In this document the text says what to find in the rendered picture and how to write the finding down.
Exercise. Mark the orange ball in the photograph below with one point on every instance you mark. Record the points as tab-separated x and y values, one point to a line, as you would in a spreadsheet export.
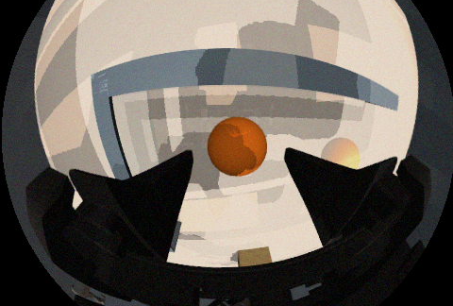
237	146

